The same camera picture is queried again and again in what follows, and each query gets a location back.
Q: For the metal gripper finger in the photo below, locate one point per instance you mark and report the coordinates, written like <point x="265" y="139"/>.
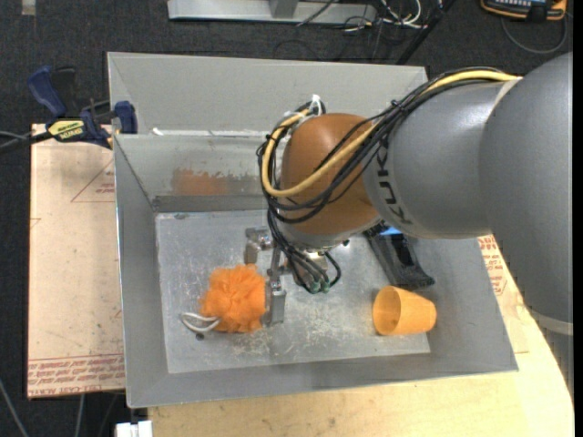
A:
<point x="253" y="244"/>
<point x="275" y="305"/>

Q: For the orange mesh bath sponge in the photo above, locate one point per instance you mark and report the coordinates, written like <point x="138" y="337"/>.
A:
<point x="234" y="298"/>

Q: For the black and blue flat object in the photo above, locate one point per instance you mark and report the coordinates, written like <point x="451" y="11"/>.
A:
<point x="403" y="262"/>

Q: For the orange plastic cup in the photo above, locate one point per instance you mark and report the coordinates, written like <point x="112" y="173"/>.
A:
<point x="405" y="312"/>

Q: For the grey metal bin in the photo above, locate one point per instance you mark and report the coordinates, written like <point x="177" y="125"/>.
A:
<point x="191" y="94"/>

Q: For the brown cardboard board, red print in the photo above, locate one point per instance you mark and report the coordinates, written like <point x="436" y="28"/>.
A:
<point x="73" y="262"/>

